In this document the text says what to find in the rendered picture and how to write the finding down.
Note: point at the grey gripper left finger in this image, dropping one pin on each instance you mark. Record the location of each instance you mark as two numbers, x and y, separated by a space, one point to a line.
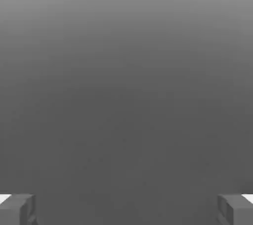
13 211

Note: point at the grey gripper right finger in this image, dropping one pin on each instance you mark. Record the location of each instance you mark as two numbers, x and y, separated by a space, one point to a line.
240 212

